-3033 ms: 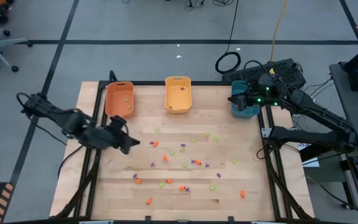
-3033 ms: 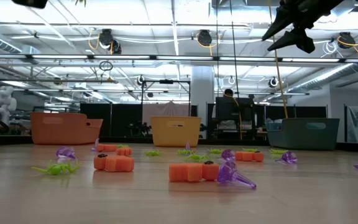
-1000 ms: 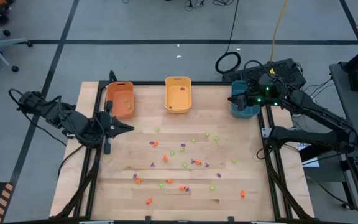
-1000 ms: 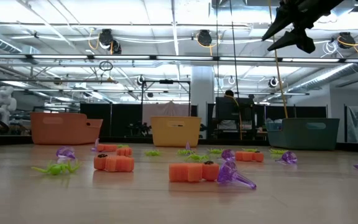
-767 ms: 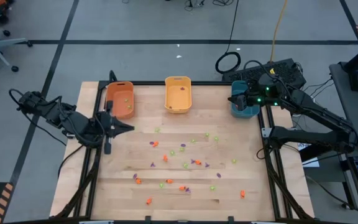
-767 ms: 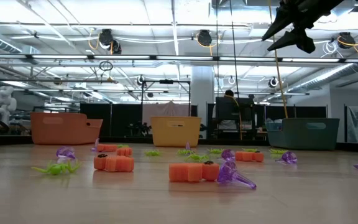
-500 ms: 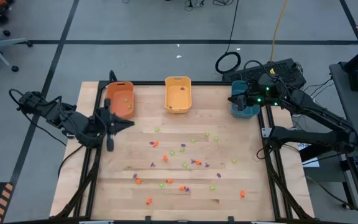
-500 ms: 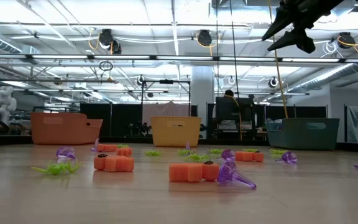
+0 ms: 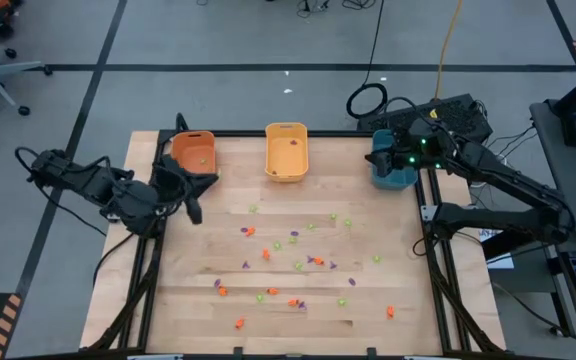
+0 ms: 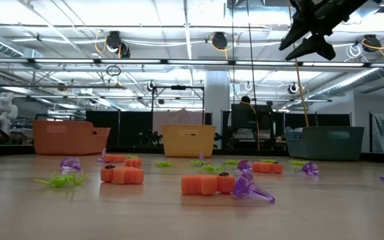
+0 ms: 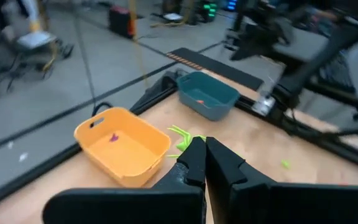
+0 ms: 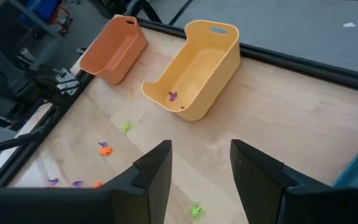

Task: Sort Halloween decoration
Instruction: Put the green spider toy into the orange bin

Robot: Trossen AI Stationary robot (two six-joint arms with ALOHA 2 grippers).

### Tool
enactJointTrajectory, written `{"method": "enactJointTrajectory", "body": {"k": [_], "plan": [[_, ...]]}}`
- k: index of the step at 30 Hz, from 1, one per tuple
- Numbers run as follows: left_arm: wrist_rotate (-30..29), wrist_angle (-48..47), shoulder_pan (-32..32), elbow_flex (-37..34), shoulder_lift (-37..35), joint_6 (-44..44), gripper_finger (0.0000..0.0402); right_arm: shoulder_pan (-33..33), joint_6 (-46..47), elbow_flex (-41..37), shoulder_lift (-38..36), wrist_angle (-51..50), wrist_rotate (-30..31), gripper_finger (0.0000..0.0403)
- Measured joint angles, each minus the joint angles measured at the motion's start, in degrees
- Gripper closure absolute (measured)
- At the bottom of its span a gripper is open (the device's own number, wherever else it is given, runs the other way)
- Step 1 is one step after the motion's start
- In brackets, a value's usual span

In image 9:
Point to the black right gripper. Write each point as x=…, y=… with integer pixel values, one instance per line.
x=420, y=150

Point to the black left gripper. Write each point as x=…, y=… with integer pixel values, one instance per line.
x=173, y=182

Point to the small orange pumpkin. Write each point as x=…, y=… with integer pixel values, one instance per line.
x=239, y=323
x=390, y=312
x=272, y=291
x=222, y=291
x=293, y=302
x=318, y=261
x=251, y=231
x=266, y=254

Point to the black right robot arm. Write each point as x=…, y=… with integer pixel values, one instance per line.
x=498, y=220

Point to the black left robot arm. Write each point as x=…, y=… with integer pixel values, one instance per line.
x=88, y=180

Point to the teal plastic bin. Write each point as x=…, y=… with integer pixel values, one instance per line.
x=393, y=181

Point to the orange plastic bin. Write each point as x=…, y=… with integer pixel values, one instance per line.
x=193, y=147

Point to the yellow plastic bin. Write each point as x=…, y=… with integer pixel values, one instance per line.
x=286, y=155

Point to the black computer case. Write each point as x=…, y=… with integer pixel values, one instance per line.
x=463, y=112

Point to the black desk beam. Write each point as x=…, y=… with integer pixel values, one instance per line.
x=508, y=245

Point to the white paper sheet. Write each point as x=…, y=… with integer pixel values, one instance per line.
x=500, y=262

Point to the black camera bracket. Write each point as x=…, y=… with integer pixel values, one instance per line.
x=181, y=125

